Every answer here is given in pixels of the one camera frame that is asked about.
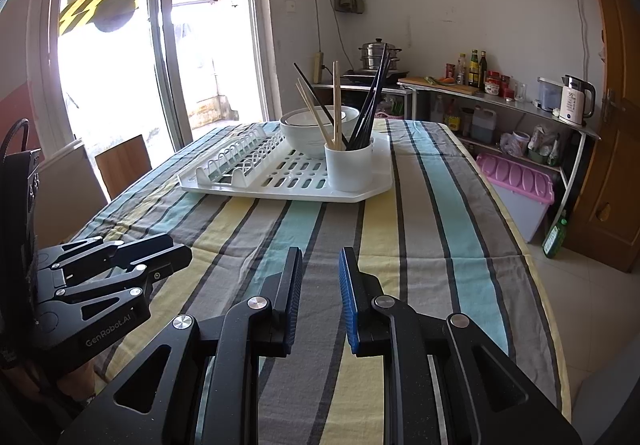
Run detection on chopsticks in cup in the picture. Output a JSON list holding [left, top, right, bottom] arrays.
[[397, 77, 602, 236]]

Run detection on green plastic bottle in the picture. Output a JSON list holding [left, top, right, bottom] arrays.
[[542, 216, 569, 260]]

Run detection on black wall cable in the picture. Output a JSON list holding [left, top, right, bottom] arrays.
[[311, 0, 325, 54]]

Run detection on metal door handle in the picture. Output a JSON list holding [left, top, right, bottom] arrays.
[[601, 89, 622, 126]]

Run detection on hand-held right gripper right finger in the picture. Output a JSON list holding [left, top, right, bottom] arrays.
[[338, 246, 583, 445]]

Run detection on small metal table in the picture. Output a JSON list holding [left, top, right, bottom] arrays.
[[314, 81, 417, 126]]

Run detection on pink lidded storage bin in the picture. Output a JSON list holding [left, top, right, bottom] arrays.
[[475, 152, 557, 244]]

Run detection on large white bowl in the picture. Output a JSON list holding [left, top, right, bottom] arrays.
[[279, 106, 361, 159]]

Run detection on clear plastic bag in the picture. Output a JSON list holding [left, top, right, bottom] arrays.
[[527, 124, 562, 166], [500, 130, 531, 158]]

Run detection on bundle of black chopsticks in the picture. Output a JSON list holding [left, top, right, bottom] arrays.
[[346, 42, 392, 150]]

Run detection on yellow and black sign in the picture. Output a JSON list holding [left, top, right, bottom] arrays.
[[59, 0, 143, 36]]

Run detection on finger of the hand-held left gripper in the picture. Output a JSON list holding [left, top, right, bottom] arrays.
[[52, 244, 193, 321], [37, 233, 173, 283]]

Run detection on striped tablecloth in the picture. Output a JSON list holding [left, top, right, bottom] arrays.
[[65, 119, 573, 445]]

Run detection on light wooden chopstick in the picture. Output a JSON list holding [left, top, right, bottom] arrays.
[[295, 84, 333, 150], [298, 77, 337, 150]]

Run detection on brown wooden door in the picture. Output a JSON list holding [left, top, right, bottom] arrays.
[[570, 0, 640, 273]]

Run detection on white sliding glass door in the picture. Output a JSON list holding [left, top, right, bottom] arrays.
[[25, 0, 281, 160]]

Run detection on steel steamer pot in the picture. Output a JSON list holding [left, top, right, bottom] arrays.
[[358, 38, 402, 71]]

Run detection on white utensil cup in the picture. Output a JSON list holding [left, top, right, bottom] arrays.
[[324, 137, 375, 193]]

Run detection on white plastic jug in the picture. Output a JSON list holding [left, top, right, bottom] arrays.
[[470, 105, 497, 142]]

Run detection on white plastic dish rack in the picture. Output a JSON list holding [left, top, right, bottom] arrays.
[[178, 122, 394, 203]]

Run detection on person's left hand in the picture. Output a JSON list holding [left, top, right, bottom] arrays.
[[52, 361, 97, 407]]

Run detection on white electric kettle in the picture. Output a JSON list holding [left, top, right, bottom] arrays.
[[559, 75, 597, 127]]

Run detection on small white bowl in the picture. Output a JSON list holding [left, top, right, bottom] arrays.
[[287, 107, 360, 126]]

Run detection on wooden chair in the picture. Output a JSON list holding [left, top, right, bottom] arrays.
[[94, 134, 152, 202], [32, 145, 110, 246]]

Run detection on black silver-banded chopstick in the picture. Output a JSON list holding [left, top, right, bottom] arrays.
[[293, 63, 348, 148]]

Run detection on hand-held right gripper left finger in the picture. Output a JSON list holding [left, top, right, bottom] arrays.
[[57, 247, 304, 445]]

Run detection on black induction cooker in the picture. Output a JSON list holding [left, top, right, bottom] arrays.
[[342, 68, 409, 82]]

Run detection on clear water pitcher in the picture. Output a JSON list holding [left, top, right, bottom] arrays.
[[536, 77, 564, 113]]

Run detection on wooden cutting board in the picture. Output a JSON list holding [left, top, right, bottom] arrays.
[[398, 76, 482, 96]]

